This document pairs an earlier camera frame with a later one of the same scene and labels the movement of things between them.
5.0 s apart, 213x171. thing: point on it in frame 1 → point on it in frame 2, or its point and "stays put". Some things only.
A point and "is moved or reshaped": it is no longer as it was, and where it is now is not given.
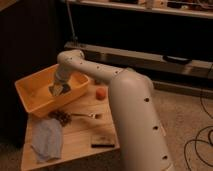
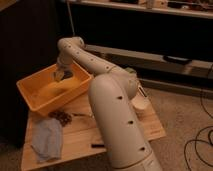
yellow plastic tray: x=34 y=94 stays put
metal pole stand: x=74 y=37 stays put
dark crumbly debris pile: x=63 y=117 stays put
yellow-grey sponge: x=59 y=90 is moved or reshaped
